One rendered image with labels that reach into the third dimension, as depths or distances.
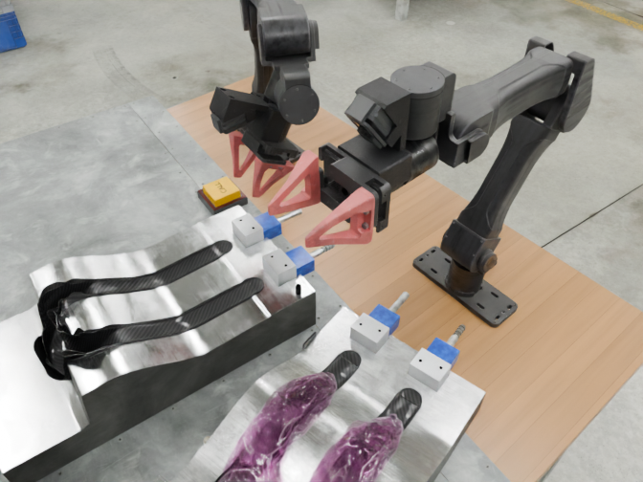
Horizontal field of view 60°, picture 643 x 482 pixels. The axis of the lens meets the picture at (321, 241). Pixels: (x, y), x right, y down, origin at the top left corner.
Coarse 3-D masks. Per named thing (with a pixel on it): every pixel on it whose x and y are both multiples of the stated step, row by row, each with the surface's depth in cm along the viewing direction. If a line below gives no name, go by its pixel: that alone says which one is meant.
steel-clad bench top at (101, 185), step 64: (64, 128) 140; (128, 128) 140; (0, 192) 122; (64, 192) 122; (128, 192) 122; (192, 192) 122; (0, 256) 109; (64, 256) 109; (0, 320) 98; (320, 320) 98; (128, 448) 82; (192, 448) 82
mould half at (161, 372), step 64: (128, 256) 96; (256, 256) 96; (64, 320) 81; (128, 320) 84; (256, 320) 87; (0, 384) 82; (64, 384) 82; (128, 384) 77; (192, 384) 86; (0, 448) 75; (64, 448) 77
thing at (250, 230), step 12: (240, 216) 100; (252, 216) 100; (264, 216) 102; (288, 216) 103; (240, 228) 98; (252, 228) 98; (264, 228) 100; (276, 228) 100; (240, 240) 99; (252, 240) 98
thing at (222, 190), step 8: (208, 184) 119; (216, 184) 119; (224, 184) 119; (232, 184) 119; (208, 192) 117; (216, 192) 117; (224, 192) 117; (232, 192) 117; (216, 200) 115; (224, 200) 116
